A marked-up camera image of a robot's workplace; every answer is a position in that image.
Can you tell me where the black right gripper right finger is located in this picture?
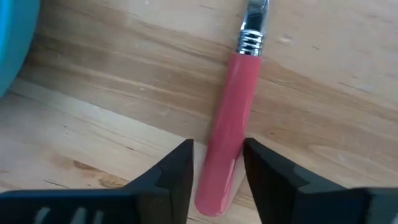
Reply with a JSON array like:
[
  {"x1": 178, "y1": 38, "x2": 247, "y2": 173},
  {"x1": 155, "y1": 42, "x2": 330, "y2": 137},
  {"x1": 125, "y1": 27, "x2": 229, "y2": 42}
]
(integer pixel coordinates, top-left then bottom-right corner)
[{"x1": 243, "y1": 138, "x2": 398, "y2": 224}]

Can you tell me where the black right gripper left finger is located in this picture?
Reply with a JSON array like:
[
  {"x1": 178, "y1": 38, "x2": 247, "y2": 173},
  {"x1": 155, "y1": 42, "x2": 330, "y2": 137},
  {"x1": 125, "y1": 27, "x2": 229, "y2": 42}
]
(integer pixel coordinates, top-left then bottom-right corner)
[{"x1": 0, "y1": 138, "x2": 195, "y2": 224}]

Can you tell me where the red-handled metal cutlery piece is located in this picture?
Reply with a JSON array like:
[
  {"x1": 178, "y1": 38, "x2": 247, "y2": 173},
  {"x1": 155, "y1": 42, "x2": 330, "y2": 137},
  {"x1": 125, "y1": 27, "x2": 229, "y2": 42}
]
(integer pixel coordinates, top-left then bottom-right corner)
[{"x1": 194, "y1": 0, "x2": 270, "y2": 218}]

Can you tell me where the blue plastic plate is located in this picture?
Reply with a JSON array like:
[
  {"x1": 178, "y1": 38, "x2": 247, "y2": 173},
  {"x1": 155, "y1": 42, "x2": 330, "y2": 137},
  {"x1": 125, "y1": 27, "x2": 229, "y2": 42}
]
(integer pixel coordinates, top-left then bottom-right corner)
[{"x1": 0, "y1": 0, "x2": 42, "y2": 98}]

